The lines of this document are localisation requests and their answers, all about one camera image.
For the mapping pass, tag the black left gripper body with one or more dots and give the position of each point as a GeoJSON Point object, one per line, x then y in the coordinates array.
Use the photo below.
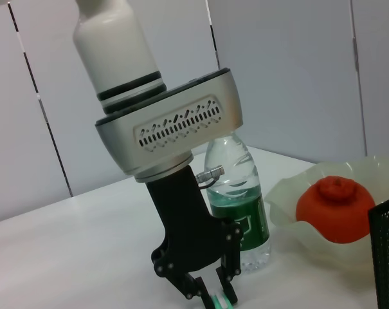
{"type": "Point", "coordinates": [187, 231]}

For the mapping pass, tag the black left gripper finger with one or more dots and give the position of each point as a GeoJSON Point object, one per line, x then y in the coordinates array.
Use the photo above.
{"type": "Point", "coordinates": [191, 286]}
{"type": "Point", "coordinates": [232, 257]}

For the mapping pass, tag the clear green-label plastic bottle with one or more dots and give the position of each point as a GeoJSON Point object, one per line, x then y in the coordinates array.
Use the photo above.
{"type": "Point", "coordinates": [242, 206]}

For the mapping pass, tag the red-orange orange fruit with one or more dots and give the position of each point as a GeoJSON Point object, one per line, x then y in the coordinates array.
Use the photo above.
{"type": "Point", "coordinates": [335, 212]}

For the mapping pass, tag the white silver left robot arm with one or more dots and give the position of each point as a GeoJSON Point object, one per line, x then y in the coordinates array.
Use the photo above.
{"type": "Point", "coordinates": [117, 48]}

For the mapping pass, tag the pale green glass fruit bowl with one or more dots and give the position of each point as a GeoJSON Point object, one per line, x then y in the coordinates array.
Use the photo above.
{"type": "Point", "coordinates": [342, 170]}

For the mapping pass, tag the black mesh pen holder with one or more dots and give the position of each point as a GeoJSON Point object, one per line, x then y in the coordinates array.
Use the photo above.
{"type": "Point", "coordinates": [387, 257]}

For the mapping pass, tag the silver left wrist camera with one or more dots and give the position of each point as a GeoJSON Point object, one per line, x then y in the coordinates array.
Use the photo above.
{"type": "Point", "coordinates": [181, 128]}

